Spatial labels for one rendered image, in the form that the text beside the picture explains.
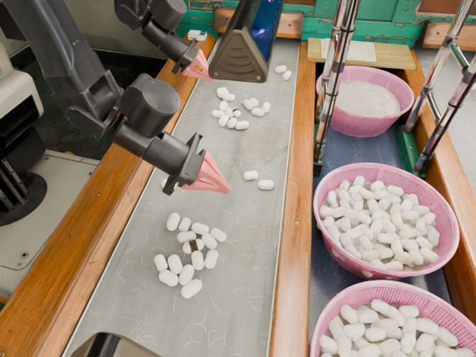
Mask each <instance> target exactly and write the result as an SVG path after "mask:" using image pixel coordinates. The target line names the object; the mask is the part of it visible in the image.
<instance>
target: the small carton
mask: <svg viewBox="0 0 476 357"><path fill-rule="evenodd" d="M194 38H195V39H196V40H204V41H205V39H206V38H207V31H202V30H190V31H189V33H188V39H189V40H192V39H194Z"/></svg>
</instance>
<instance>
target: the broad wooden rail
mask: <svg viewBox="0 0 476 357"><path fill-rule="evenodd" d="M216 42H217V40H216V39H215V38H214V37H213V36H212V35H211V34H209V33H207V38H206V39H205V41H204V40H198V42H197V43H196V45H195V47H194V49H195V50H196V49H197V48H198V47H199V48H200V49H201V50H202V51H203V54H204V56H205V59H206V62H207V61H208V59H209V57H210V54H211V52H212V51H213V48H214V46H215V44H216ZM174 65H175V62H174V61H173V60H172V59H170V58H169V59H168V60H167V62H166V64H165V65H164V66H163V68H162V69H161V71H160V73H159V74H158V75H157V77H156V79H159V80H162V81H165V82H166V83H168V84H169V85H171V86H172V87H173V88H174V89H175V90H176V92H177V93H178V95H179V96H180V99H181V107H180V109H179V110H178V112H177V113H176V114H175V116H174V117H173V118H172V119H171V120H170V121H169V123H168V124H167V126H166V127H165V128H164V131H166V132H167V133H169V134H170V135H171V134H172V132H173V130H174V128H175V126H176V124H177V122H178V120H179V118H180V116H181V114H182V112H183V110H184V108H185V106H186V104H187V102H188V100H189V97H190V95H191V93H192V91H193V89H194V87H195V85H196V83H197V81H198V79H199V78H196V77H192V76H186V75H183V74H182V73H180V71H181V69H182V68H180V67H179V69H178V72H177V73H176V74H175V75H174V74H173V73H172V72H171V70H172V69H173V67H174ZM154 168H155V166H153V165H151V164H149V163H148V162H146V161H145V160H143V159H142V157H140V158H139V157H137V156H136V155H134V154H133V153H131V152H129V151H127V150H126V149H124V148H122V147H120V146H119V145H117V144H116V143H114V142H113V143H112V145H111V146H110V148H109V149H108V151H107V152H106V154H105V155H104V157H103V158H102V160H101V161H100V163H99V164H98V166H97V167H96V169H95V170H94V172H93V173H92V175H91V176H90V178H89V179H88V181H87V182H86V184H85V185H84V187H83V188H82V190H81V191H80V193H79V194H78V196H77V197H76V199H75V201H74V202H73V203H72V205H71V207H70V208H69V209H68V211H67V213H66V214H65V216H64V217H63V218H62V220H61V222H60V223H59V224H58V226H57V228H56V229H55V231H54V232H53V233H52V235H51V237H50V238H49V239H48V241H47V243H46V244H45V246H44V247H43V248H42V250H41V252H40V253H39V254H38V256H37V258H36V259H35V260H34V262H33V264H32V266H31V267H30V269H29V271H28V272H27V274H26V275H25V277H24V278H23V280H22V281H21V282H20V283H19V285H18V287H17V288H16V289H15V291H14V292H13V294H12V296H11V297H10V298H9V300H8V302H7V303H6V304H5V306H4V308H3V309H2V311H1V312H0V357H62V356H63V354H64V352H65V350H66V348H67V345H68V343H69V341H70V339H71V337H72V335H73V333H74V331H75V329H76V327H77V325H78V323H79V321H80V319H81V317H82V315H83V313H84V311H85V309H86V307H87V305H88V303H89V300H90V299H91V296H92V295H93V293H94V291H95V289H96V286H97V285H98V282H99V281H100V279H101V276H102V275H103V272H104V271H105V269H106V266H107V265H108V262H109V260H110V258H111V256H112V254H113V252H114V250H115V248H116V246H117V244H118V242H119V240H120V238H121V236H122V234H123V232H124V230H125V228H126V226H127V224H128V221H129V219H130V217H131V215H132V213H133V211H134V209H135V207H136V205H137V203H138V201H139V199H140V197H141V195H142V193H143V191H144V189H145V187H146V185H147V183H148V180H149V178H150V176H151V175H152V172H153V171H154Z"/></svg>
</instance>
